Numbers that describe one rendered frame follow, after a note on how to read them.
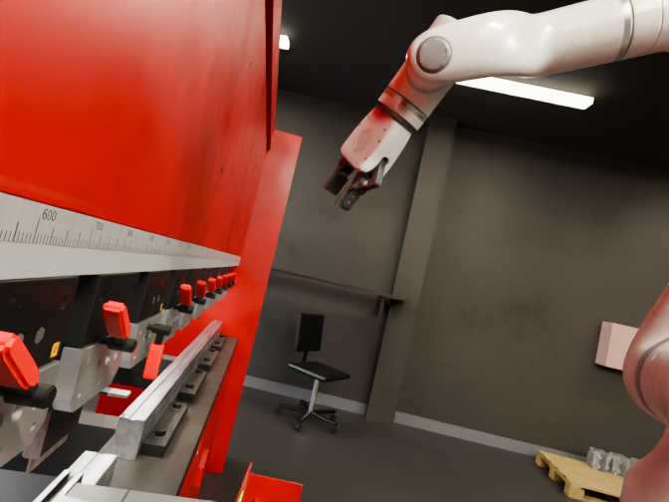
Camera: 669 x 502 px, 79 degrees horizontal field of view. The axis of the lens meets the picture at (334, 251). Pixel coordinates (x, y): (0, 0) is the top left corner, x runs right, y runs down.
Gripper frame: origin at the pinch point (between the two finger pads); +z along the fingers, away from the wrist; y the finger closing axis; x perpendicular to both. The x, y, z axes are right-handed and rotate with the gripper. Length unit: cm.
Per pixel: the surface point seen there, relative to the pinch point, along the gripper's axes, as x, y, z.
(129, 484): -5, 9, 75
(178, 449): 9, -3, 81
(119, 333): -27.0, 21.6, 23.1
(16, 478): 1, -88, 240
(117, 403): 40, -122, 216
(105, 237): -32.4, 16.6, 14.5
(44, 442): -29, 24, 40
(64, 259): -35.7, 24.0, 13.5
